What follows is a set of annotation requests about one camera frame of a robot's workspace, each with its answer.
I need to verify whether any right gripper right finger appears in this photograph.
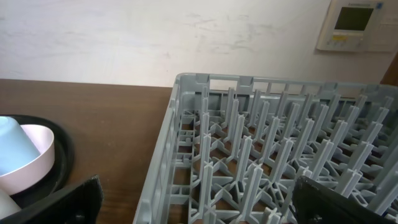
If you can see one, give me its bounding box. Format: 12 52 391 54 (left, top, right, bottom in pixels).
292 175 394 224

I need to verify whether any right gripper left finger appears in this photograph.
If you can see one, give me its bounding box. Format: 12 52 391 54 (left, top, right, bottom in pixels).
1 175 103 224

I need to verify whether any grey dishwasher rack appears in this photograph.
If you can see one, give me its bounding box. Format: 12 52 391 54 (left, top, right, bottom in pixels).
134 73 397 223

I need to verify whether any round black serving tray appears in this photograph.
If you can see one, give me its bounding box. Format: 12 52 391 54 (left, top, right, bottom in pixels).
7 114 75 208

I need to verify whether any white bowl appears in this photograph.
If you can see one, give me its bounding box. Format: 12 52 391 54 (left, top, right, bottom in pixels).
1 124 55 195

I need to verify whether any light blue cup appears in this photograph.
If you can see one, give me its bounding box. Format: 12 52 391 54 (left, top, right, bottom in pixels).
1 116 40 175

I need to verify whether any white wall thermostat panel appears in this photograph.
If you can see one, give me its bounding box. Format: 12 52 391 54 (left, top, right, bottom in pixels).
317 0 397 52

